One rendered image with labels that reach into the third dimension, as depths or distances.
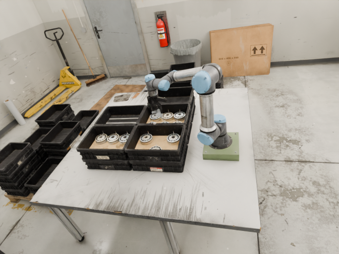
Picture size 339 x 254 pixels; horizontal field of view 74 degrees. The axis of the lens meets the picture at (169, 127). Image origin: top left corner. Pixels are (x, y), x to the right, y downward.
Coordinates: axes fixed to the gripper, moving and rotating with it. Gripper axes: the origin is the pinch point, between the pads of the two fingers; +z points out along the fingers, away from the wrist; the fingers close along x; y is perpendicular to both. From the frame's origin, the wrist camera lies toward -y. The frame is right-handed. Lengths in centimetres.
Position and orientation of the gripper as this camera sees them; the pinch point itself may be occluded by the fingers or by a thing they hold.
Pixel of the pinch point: (160, 115)
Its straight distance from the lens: 183.5
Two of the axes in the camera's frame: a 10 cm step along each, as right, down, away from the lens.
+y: -8.3, 4.1, -3.7
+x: 5.3, 4.1, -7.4
